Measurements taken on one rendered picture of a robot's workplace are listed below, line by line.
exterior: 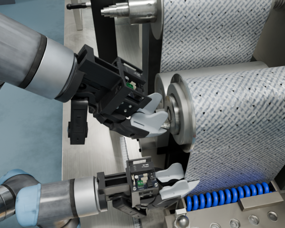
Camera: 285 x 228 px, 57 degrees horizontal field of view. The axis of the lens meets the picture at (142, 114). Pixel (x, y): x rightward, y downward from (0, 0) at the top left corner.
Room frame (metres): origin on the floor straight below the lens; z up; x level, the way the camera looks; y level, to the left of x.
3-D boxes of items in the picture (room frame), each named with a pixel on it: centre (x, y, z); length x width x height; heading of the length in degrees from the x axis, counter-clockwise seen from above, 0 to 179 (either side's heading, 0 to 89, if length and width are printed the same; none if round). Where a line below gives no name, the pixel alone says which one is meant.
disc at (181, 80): (0.33, -0.07, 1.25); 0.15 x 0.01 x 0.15; 11
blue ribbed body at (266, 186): (0.27, -0.20, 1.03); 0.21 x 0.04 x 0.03; 101
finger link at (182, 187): (0.25, -0.08, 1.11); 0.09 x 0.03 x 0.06; 100
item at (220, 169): (0.30, -0.20, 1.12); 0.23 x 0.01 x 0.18; 101
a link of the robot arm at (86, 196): (0.24, 0.11, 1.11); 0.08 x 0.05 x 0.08; 11
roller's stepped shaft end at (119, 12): (0.56, 0.06, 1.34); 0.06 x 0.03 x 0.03; 101
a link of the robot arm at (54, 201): (0.22, 0.18, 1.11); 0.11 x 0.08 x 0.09; 101
